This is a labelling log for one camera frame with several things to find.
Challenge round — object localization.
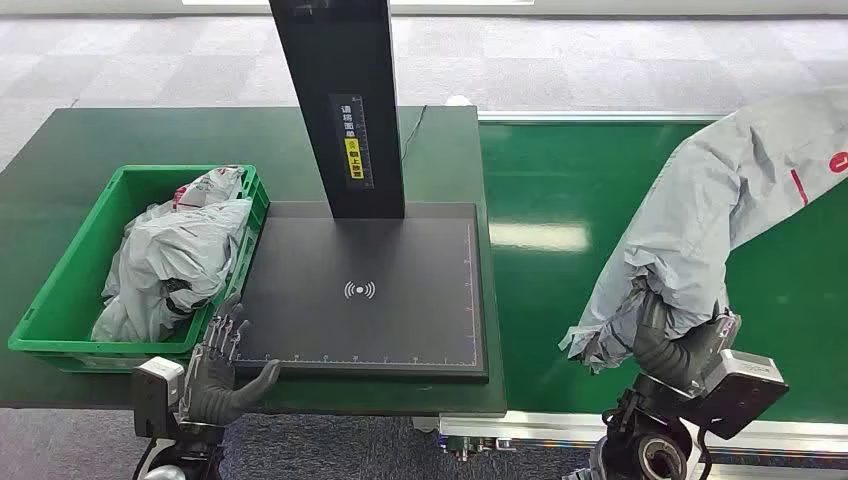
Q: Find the black scale column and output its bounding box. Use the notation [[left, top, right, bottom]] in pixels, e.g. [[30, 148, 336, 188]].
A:
[[268, 0, 407, 221]]

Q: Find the crumpled grey courier bag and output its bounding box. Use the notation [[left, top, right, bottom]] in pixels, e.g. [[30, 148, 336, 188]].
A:
[[91, 197, 254, 344]]

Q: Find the dark green table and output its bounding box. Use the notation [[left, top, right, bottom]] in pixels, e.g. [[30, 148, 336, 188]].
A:
[[0, 105, 508, 419]]

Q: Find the green plastic basket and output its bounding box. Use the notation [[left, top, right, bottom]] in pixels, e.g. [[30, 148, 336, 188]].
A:
[[7, 164, 271, 374]]

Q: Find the small grey red-printed bag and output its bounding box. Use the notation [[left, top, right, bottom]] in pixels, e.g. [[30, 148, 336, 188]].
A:
[[173, 165, 248, 212]]

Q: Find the dark connector block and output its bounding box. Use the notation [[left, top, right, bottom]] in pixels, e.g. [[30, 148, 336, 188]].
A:
[[440, 433, 518, 463]]

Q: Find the large grey courier bag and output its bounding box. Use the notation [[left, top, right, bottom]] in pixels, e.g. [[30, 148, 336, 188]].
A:
[[558, 86, 848, 374]]

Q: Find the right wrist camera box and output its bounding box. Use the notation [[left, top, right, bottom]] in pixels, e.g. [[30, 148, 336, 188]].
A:
[[685, 349, 790, 442]]

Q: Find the black scale platform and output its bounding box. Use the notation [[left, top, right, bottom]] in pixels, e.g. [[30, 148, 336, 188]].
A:
[[235, 201, 490, 384]]

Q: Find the thin black cable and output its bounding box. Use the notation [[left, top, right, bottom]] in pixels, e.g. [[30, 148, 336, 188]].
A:
[[400, 104, 429, 162]]

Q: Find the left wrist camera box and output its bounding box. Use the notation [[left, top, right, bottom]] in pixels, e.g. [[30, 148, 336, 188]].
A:
[[130, 357, 185, 440]]

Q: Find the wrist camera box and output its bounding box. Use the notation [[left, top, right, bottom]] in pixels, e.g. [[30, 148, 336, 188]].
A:
[[130, 357, 185, 440], [685, 349, 790, 442]]

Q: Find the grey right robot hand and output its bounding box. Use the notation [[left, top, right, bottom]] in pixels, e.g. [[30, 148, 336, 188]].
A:
[[629, 284, 742, 397]]

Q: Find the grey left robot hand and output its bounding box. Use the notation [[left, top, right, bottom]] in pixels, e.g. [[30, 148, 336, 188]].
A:
[[178, 294, 283, 429]]

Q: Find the bright green conveyor belt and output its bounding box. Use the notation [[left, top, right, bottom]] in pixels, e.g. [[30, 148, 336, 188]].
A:
[[478, 121, 848, 425]]

